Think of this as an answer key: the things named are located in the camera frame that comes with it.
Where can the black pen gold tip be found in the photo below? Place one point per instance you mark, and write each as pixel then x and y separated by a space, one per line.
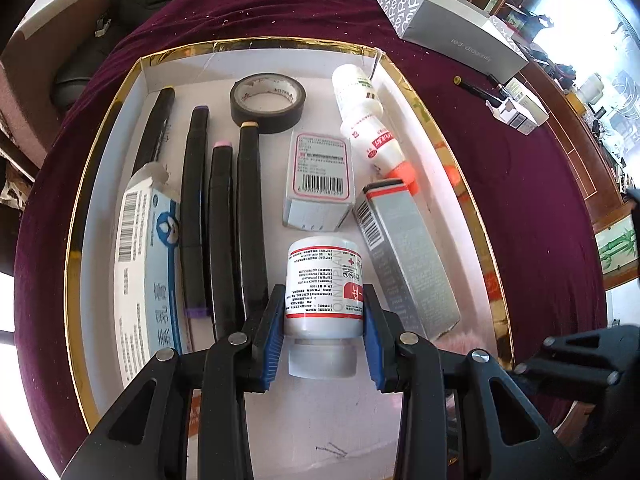
pixel 472 89

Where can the long grey box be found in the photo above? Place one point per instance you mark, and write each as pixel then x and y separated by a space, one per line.
pixel 405 260

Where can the gold rimmed white box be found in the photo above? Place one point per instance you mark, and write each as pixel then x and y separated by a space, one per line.
pixel 200 75

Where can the white square medicine box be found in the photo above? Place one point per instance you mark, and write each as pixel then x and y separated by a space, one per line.
pixel 320 170

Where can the black tape roll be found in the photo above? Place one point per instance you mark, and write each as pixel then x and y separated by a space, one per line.
pixel 285 117

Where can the black marker yellow cap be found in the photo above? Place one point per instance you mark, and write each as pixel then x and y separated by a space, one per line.
pixel 157 125

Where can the white glue bottle orange cap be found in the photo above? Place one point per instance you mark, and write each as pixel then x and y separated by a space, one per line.
pixel 375 140

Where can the grey shoe box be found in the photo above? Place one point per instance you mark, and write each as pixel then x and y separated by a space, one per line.
pixel 450 30

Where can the small blue white open box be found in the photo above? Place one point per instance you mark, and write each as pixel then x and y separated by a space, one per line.
pixel 520 121

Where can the black marker tan cap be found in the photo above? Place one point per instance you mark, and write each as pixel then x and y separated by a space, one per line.
pixel 250 220

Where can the black marker pink cap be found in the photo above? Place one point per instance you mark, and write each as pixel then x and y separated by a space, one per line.
pixel 222 240

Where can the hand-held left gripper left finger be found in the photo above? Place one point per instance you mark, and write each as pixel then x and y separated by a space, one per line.
pixel 267 345

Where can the black marker purple cap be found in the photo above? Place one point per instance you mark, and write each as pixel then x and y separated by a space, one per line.
pixel 195 210

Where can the brown sofa armrest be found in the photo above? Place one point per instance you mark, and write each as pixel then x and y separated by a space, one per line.
pixel 40 60

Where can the maroon velvet cloth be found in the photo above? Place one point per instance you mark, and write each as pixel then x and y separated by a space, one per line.
pixel 525 235

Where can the white green label medicine bottle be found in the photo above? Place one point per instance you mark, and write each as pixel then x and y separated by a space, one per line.
pixel 350 85

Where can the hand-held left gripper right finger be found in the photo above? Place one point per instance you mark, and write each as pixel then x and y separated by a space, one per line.
pixel 375 345

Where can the white red label bottle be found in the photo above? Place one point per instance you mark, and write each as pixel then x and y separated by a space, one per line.
pixel 322 290

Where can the long white ointment box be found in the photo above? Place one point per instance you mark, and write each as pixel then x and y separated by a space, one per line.
pixel 145 270

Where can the bamboo painting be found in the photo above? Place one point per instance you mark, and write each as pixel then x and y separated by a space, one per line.
pixel 617 250

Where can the small white printed box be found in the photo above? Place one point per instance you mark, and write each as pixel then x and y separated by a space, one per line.
pixel 525 95

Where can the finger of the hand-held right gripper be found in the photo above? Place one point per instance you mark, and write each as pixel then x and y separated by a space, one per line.
pixel 575 360

